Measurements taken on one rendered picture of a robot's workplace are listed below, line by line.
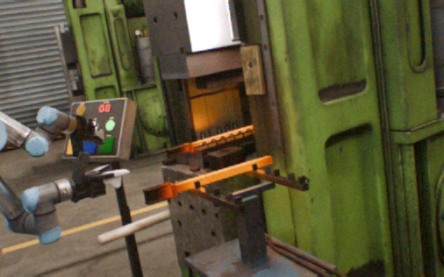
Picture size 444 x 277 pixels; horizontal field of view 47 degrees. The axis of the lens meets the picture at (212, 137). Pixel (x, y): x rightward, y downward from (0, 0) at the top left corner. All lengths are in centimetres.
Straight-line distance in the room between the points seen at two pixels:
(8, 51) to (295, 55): 829
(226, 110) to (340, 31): 68
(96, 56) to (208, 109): 455
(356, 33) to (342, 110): 30
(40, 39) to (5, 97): 122
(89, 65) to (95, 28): 47
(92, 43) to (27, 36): 315
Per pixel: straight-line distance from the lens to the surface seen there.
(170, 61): 201
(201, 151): 196
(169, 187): 152
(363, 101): 196
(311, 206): 180
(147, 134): 679
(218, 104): 232
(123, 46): 665
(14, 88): 971
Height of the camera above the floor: 141
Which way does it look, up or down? 11 degrees down
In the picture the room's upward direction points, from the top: 9 degrees counter-clockwise
